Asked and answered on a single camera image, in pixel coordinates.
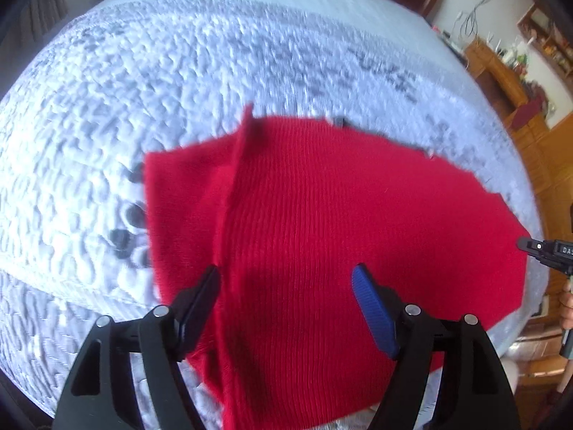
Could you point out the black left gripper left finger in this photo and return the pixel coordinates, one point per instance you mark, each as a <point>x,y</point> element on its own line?
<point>100,390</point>

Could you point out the red knit sweater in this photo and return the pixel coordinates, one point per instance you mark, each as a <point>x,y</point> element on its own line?
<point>286,208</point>

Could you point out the right hand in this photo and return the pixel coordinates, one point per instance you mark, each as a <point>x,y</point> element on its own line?
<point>566,310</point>

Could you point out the wooden cabinet desk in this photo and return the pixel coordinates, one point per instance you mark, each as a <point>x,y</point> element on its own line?
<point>547,156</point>

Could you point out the dark red hanging cloth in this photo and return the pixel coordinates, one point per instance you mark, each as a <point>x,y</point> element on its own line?
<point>526,112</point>

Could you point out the white grey floral quilt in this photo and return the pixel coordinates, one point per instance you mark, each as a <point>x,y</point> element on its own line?
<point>137,76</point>

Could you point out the grey window curtain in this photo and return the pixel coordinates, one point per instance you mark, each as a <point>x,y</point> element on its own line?
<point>31,20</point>

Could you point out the wooden wall shelf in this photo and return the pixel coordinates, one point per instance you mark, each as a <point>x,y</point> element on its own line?
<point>540,30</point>

